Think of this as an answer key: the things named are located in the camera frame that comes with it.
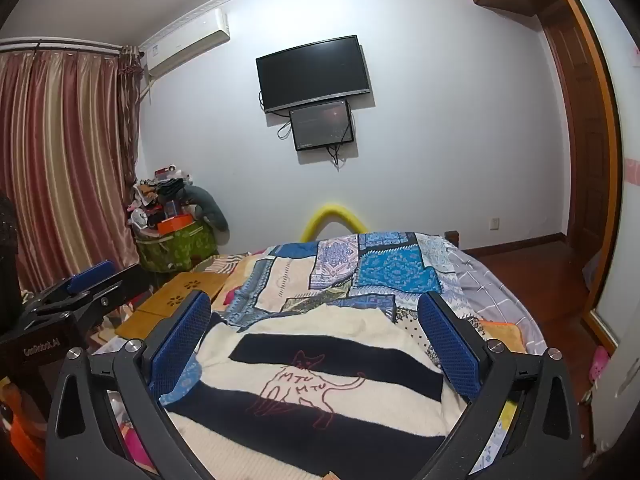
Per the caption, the white foam board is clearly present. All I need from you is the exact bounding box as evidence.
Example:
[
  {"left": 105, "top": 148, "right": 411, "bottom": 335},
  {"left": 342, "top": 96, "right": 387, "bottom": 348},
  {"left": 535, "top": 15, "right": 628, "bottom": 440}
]
[{"left": 594, "top": 337, "right": 640, "bottom": 467}]

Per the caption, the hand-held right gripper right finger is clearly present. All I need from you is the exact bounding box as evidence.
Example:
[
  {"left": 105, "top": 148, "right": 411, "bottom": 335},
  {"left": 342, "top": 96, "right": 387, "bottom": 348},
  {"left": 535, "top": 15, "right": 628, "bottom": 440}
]
[{"left": 415, "top": 290, "right": 583, "bottom": 480}]

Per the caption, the yellow foam tube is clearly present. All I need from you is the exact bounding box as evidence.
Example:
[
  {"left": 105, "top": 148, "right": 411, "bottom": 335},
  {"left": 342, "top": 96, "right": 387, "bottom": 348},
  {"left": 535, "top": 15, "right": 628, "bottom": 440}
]
[{"left": 300, "top": 203, "right": 368, "bottom": 242}]

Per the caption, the pink striped curtain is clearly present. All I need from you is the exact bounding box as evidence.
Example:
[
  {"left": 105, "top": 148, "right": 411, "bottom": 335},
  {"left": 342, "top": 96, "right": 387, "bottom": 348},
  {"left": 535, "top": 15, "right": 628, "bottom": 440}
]
[{"left": 0, "top": 40, "right": 146, "bottom": 297}]

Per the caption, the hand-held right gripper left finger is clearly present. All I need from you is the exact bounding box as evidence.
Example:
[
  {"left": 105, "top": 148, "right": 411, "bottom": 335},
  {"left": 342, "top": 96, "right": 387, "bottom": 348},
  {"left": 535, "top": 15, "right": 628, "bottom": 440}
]
[{"left": 45, "top": 290, "right": 213, "bottom": 480}]

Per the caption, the orange plush blanket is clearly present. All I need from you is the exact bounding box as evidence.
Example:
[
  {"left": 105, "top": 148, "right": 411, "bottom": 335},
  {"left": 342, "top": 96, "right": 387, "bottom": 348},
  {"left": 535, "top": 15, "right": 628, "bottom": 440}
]
[{"left": 480, "top": 319, "right": 527, "bottom": 354}]

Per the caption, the black and white striped blanket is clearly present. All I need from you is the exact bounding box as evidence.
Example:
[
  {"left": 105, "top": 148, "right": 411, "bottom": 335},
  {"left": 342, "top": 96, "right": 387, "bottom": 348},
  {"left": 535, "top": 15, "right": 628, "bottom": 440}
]
[{"left": 160, "top": 302, "right": 468, "bottom": 480}]

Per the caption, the grey plush toy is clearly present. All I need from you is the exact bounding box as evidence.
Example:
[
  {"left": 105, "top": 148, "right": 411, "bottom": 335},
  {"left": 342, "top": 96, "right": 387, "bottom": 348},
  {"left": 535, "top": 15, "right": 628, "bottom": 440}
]
[{"left": 182, "top": 185, "right": 230, "bottom": 233}]

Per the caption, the pile of clutter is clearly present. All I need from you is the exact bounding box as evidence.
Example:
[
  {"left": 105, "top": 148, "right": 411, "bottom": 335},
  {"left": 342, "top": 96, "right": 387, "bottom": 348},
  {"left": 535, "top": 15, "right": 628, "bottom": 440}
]
[{"left": 129, "top": 164, "right": 196, "bottom": 232}]

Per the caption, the blue patchwork blanket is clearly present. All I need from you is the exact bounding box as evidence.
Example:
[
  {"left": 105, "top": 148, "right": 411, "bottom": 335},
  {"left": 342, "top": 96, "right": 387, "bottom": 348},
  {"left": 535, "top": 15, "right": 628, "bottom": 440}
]
[{"left": 165, "top": 231, "right": 526, "bottom": 480}]

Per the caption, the wooden framed white panel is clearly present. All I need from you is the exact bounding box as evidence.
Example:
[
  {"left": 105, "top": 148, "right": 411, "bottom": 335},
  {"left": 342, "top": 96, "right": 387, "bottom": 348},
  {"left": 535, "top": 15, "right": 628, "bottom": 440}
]
[{"left": 550, "top": 0, "right": 640, "bottom": 356}]

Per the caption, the wooden folding lap table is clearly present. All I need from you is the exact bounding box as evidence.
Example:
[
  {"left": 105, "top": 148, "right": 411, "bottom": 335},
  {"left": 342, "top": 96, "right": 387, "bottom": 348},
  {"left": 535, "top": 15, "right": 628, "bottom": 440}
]
[{"left": 116, "top": 272, "right": 228, "bottom": 343}]

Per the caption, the large black wall television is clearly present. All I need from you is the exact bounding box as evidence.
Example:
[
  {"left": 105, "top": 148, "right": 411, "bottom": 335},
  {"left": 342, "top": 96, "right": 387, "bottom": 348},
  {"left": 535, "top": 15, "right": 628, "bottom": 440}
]
[{"left": 256, "top": 35, "right": 373, "bottom": 114}]

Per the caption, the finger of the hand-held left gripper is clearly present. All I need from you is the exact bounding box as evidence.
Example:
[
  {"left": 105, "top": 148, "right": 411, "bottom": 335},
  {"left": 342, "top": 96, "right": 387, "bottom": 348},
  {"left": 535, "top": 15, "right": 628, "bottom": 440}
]
[
  {"left": 22, "top": 259, "right": 118, "bottom": 312},
  {"left": 35, "top": 263, "right": 152, "bottom": 318}
]

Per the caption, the grey grid bedsheet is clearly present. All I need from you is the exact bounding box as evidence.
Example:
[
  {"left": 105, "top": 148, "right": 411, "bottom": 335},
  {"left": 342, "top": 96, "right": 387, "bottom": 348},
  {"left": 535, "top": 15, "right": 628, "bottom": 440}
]
[{"left": 445, "top": 245, "right": 548, "bottom": 356}]

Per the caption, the orange box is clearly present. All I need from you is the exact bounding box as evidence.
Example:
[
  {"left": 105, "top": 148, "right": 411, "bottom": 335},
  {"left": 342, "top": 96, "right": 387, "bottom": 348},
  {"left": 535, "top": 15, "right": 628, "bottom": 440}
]
[{"left": 157, "top": 213, "right": 193, "bottom": 235}]

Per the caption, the pink clog shoe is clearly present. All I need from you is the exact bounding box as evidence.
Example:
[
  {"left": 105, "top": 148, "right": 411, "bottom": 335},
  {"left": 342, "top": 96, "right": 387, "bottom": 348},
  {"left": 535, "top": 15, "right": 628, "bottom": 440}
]
[{"left": 588, "top": 345, "right": 611, "bottom": 384}]

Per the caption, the small black wall monitor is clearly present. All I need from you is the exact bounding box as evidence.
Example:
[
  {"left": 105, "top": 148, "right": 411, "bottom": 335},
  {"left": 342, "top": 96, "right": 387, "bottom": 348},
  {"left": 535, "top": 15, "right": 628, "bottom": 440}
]
[{"left": 289, "top": 99, "right": 356, "bottom": 152}]

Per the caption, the white air conditioner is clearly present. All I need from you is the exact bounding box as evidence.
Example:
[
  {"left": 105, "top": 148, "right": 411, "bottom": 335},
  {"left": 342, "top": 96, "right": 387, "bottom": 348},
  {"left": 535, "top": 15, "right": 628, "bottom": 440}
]
[{"left": 140, "top": 8, "right": 231, "bottom": 79}]

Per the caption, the black monitor cable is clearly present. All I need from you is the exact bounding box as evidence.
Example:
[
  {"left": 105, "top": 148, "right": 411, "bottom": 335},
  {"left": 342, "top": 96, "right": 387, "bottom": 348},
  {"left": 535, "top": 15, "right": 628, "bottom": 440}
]
[{"left": 324, "top": 144, "right": 352, "bottom": 169}]

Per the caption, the wooden door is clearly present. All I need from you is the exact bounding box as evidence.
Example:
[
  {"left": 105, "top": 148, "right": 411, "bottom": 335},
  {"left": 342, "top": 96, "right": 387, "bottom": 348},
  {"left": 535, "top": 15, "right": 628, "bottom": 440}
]
[{"left": 542, "top": 2, "right": 603, "bottom": 258}]

